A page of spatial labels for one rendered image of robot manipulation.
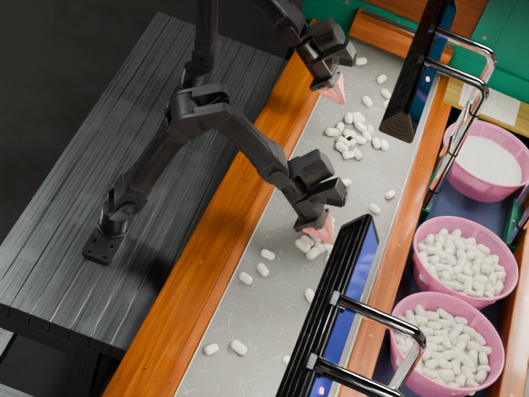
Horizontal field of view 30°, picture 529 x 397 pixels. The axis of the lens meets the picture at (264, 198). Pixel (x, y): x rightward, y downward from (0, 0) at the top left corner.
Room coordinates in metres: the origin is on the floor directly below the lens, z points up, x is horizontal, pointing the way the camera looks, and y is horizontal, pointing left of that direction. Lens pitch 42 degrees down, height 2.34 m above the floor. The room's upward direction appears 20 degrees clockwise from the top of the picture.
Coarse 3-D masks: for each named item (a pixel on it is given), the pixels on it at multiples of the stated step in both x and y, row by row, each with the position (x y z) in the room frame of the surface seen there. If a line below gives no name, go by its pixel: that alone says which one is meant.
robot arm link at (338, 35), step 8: (304, 24) 2.18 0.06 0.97; (312, 24) 2.17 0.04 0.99; (320, 24) 2.15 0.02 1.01; (328, 24) 2.13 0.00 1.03; (336, 24) 2.16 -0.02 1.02; (288, 32) 2.11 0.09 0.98; (296, 32) 2.12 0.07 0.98; (304, 32) 2.15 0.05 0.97; (312, 32) 2.13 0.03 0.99; (320, 32) 2.13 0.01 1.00; (328, 32) 2.13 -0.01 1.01; (336, 32) 2.14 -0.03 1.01; (288, 40) 2.11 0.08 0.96; (296, 40) 2.11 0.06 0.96; (320, 40) 2.12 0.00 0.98; (328, 40) 2.12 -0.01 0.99; (336, 40) 2.12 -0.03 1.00; (344, 40) 2.15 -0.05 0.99; (320, 48) 2.12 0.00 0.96; (328, 48) 2.13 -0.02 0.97
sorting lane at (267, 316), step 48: (432, 96) 2.43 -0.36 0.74; (384, 192) 1.94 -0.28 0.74; (288, 240) 1.65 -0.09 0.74; (384, 240) 1.77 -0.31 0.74; (240, 288) 1.46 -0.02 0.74; (288, 288) 1.51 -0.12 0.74; (240, 336) 1.33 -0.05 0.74; (288, 336) 1.38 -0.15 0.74; (192, 384) 1.18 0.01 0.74; (240, 384) 1.22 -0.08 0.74; (336, 384) 1.30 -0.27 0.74
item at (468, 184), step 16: (448, 128) 2.26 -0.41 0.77; (496, 128) 2.35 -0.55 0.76; (512, 144) 2.32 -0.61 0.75; (528, 160) 2.27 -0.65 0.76; (448, 176) 2.16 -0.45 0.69; (464, 176) 2.11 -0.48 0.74; (528, 176) 2.20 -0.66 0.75; (464, 192) 2.12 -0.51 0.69; (480, 192) 2.11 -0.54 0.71; (496, 192) 2.11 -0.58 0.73
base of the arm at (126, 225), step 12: (108, 216) 1.52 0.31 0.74; (132, 216) 1.61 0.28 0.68; (96, 228) 1.53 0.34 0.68; (108, 228) 1.52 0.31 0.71; (120, 228) 1.53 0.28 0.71; (96, 240) 1.51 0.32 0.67; (108, 240) 1.51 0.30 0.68; (120, 240) 1.53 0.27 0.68; (84, 252) 1.46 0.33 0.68; (96, 252) 1.47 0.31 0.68; (108, 252) 1.48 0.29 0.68; (108, 264) 1.45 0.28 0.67
